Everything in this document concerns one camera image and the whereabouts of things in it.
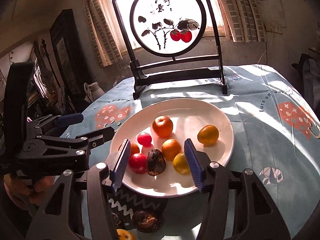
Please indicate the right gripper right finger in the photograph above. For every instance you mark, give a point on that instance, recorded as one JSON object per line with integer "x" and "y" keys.
{"x": 256, "y": 216}

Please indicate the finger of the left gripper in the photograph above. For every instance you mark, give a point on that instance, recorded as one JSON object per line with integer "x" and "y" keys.
{"x": 55, "y": 125}
{"x": 84, "y": 142}

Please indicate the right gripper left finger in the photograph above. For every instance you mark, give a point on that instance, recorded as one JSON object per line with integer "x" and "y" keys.
{"x": 52, "y": 218}

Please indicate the orange kumquat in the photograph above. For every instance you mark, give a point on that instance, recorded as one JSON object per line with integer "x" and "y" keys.
{"x": 208, "y": 135}
{"x": 125, "y": 235}

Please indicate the dark passion fruit back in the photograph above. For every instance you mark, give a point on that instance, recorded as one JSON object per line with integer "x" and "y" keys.
{"x": 146, "y": 221}

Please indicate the dark passion fruit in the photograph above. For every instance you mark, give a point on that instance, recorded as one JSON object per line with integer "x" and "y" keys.
{"x": 146, "y": 221}
{"x": 156, "y": 163}

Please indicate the small red tomato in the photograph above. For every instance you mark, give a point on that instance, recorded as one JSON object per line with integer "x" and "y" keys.
{"x": 144, "y": 139}

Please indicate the large front orange mandarin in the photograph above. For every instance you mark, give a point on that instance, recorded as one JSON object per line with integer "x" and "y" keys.
{"x": 162, "y": 126}

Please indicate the person's left hand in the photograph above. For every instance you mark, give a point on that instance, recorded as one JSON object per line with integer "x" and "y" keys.
{"x": 19, "y": 192}

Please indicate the white thermos jug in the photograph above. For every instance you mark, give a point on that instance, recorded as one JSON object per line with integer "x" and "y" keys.
{"x": 93, "y": 92}

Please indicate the left checkered curtain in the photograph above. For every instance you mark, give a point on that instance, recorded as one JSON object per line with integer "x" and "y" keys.
{"x": 104, "y": 45}

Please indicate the checkered curtain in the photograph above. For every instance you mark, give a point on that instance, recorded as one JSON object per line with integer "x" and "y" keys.
{"x": 242, "y": 20}
{"x": 104, "y": 45}

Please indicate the framed round persimmon painting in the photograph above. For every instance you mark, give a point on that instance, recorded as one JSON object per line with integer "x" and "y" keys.
{"x": 158, "y": 35}

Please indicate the right checkered curtain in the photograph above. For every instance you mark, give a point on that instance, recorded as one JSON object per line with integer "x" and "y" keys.
{"x": 242, "y": 20}

